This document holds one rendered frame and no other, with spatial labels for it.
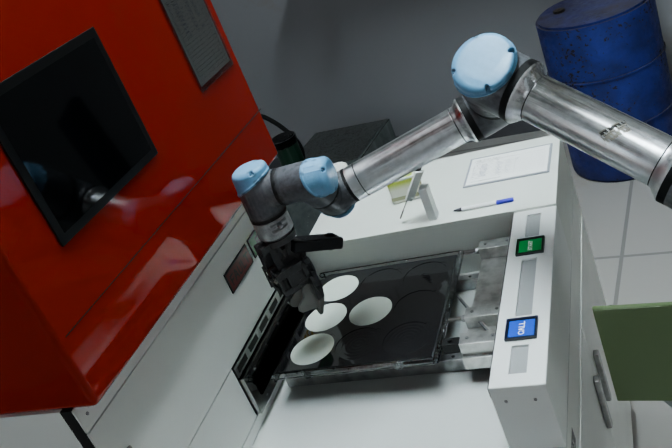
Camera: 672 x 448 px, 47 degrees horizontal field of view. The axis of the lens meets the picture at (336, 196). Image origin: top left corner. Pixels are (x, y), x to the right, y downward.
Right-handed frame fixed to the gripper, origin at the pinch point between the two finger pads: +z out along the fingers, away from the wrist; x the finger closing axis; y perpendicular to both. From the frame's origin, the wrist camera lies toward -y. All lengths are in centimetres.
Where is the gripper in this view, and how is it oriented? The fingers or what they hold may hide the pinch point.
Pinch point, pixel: (321, 306)
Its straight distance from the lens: 163.8
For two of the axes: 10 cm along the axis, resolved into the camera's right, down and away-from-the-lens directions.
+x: 5.0, 1.9, -8.4
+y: -7.9, 5.0, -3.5
